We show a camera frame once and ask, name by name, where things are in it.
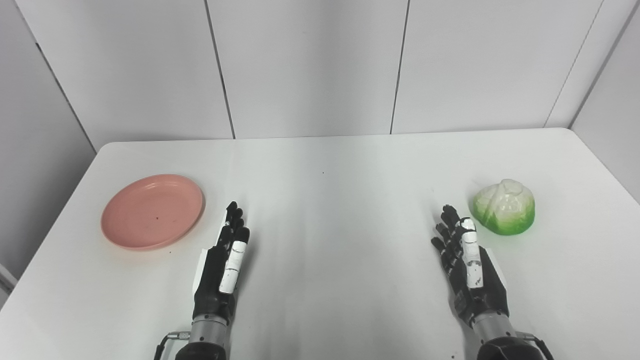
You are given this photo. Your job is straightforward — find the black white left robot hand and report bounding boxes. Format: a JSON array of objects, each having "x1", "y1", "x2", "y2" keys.
[{"x1": 192, "y1": 201, "x2": 251, "y2": 326}]

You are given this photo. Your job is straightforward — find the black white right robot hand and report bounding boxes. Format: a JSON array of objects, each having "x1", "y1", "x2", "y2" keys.
[{"x1": 431, "y1": 204, "x2": 510, "y2": 328}]

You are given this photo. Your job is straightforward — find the green white toy cabbage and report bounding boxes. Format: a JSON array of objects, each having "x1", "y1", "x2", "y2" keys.
[{"x1": 471, "y1": 178, "x2": 536, "y2": 236}]

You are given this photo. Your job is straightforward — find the pink round plate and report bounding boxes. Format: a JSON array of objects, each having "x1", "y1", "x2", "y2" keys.
[{"x1": 100, "y1": 174, "x2": 205, "y2": 251}]

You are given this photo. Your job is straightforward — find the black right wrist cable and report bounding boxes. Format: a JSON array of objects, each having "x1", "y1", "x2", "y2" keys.
[{"x1": 517, "y1": 331, "x2": 556, "y2": 360}]

